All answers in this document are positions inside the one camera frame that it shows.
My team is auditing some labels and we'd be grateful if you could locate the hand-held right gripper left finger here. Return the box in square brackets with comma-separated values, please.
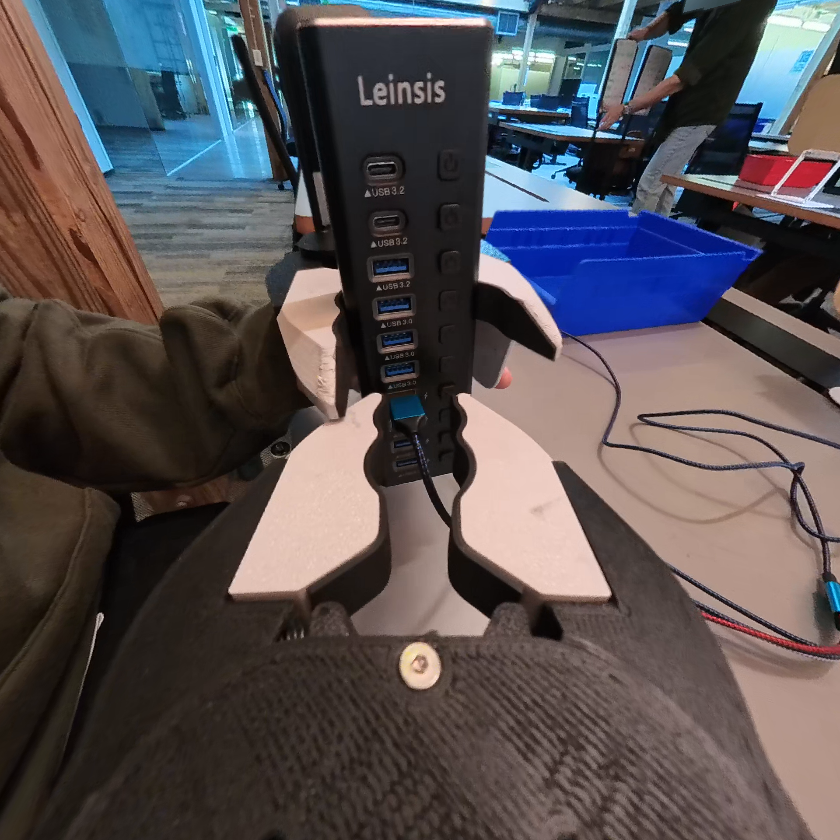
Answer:
[227, 394, 393, 618]

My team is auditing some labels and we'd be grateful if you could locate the grey desk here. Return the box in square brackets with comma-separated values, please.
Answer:
[351, 289, 840, 840]

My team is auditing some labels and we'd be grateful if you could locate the person's olive hoodie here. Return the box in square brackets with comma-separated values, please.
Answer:
[0, 459, 126, 788]

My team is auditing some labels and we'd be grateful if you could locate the blue plastic bin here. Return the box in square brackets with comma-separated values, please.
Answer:
[486, 209, 763, 337]

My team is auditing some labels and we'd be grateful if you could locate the person's left forearm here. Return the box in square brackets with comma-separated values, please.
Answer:
[0, 289, 312, 493]

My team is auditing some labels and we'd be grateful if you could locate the red plastic bin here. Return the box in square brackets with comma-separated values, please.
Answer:
[738, 154, 840, 193]

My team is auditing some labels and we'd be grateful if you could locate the blue braided multi-head cable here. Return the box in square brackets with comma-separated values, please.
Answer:
[389, 331, 840, 660]

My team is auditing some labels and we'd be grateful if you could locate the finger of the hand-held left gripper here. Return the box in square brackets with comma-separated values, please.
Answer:
[276, 264, 358, 422]
[474, 251, 565, 362]

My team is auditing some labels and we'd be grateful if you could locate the wooden beam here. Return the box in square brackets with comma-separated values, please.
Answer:
[0, 0, 165, 324]

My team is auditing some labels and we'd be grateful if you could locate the large black USB hub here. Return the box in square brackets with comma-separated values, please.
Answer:
[298, 16, 494, 488]

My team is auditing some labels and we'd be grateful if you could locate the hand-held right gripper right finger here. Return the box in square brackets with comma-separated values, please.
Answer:
[448, 394, 614, 623]

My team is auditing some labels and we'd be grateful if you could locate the wood-edged background desk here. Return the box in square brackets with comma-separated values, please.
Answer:
[661, 172, 840, 227]

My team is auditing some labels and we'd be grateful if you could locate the clear acrylic stand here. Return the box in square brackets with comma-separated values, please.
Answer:
[771, 150, 840, 199]

